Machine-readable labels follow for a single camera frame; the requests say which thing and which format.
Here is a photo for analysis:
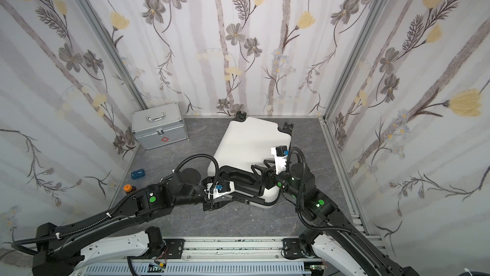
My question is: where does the brown bottle orange cap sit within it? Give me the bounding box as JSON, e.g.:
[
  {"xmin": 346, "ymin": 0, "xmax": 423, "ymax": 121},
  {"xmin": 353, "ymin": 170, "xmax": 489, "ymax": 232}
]
[{"xmin": 123, "ymin": 184, "xmax": 137, "ymax": 194}]

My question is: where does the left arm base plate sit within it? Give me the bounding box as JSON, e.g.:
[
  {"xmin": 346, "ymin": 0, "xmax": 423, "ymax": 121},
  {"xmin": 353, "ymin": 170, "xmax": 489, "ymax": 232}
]
[{"xmin": 155, "ymin": 238, "xmax": 186, "ymax": 260}]

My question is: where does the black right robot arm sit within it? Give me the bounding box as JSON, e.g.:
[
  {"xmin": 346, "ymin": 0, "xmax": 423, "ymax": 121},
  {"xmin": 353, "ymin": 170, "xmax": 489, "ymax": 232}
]
[{"xmin": 251, "ymin": 147, "xmax": 417, "ymax": 275}]

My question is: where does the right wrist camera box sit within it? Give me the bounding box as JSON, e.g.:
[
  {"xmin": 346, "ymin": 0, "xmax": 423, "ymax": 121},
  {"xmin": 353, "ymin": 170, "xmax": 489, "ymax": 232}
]
[{"xmin": 271, "ymin": 146, "xmax": 288, "ymax": 175}]

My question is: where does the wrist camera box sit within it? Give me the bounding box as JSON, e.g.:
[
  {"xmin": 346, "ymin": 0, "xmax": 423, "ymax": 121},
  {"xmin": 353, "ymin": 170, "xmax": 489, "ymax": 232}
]
[
  {"xmin": 271, "ymin": 146, "xmax": 288, "ymax": 175},
  {"xmin": 207, "ymin": 181, "xmax": 235, "ymax": 200}
]

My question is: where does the white slotted cable duct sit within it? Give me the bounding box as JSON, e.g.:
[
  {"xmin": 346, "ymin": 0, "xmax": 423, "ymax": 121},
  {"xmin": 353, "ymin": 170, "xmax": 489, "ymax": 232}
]
[{"xmin": 77, "ymin": 261, "xmax": 311, "ymax": 275}]

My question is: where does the white hard-shell suitcase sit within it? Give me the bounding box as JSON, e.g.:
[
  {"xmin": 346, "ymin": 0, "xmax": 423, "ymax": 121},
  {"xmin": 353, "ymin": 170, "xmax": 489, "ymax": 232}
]
[{"xmin": 207, "ymin": 111, "xmax": 293, "ymax": 208}]

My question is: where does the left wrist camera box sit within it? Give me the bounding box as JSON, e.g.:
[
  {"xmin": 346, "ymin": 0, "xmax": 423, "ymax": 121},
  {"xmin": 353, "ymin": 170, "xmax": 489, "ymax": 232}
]
[{"xmin": 207, "ymin": 181, "xmax": 235, "ymax": 200}]

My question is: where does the silver aluminium first-aid case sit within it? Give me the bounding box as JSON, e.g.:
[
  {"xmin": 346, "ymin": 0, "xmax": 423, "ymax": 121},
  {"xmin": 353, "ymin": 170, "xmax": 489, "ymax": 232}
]
[{"xmin": 131, "ymin": 102, "xmax": 189, "ymax": 150}]

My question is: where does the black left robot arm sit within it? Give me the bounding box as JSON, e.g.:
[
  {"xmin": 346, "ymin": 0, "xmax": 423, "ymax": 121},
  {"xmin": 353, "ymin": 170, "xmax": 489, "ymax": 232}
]
[{"xmin": 11, "ymin": 153, "xmax": 235, "ymax": 275}]

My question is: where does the small blue box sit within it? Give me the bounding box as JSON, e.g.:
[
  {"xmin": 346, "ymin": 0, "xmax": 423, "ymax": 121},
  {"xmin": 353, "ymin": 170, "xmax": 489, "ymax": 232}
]
[{"xmin": 131, "ymin": 169, "xmax": 145, "ymax": 180}]

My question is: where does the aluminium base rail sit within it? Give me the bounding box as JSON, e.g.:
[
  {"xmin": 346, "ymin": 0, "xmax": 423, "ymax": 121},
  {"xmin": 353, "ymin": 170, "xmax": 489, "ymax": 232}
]
[{"xmin": 76, "ymin": 236, "xmax": 387, "ymax": 264}]

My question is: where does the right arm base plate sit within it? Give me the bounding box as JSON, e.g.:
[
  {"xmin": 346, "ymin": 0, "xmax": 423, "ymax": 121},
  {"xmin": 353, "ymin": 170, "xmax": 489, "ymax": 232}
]
[{"xmin": 281, "ymin": 238, "xmax": 306, "ymax": 260}]

